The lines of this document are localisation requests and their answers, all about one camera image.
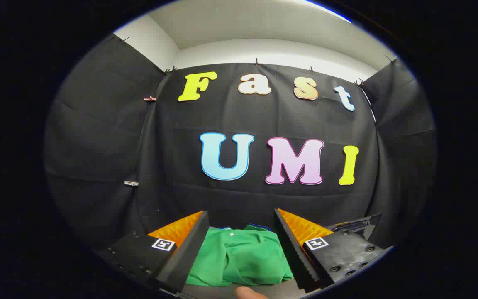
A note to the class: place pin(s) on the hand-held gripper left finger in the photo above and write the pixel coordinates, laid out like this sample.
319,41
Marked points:
189,253

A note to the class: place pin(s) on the green shirt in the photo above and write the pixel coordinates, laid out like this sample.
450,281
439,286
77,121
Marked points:
239,257

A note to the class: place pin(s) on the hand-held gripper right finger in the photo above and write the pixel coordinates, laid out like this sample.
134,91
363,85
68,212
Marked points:
295,253

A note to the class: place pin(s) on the pink clip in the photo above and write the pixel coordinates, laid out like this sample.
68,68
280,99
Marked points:
149,99

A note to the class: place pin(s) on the silver clip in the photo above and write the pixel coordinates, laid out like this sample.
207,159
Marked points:
131,183

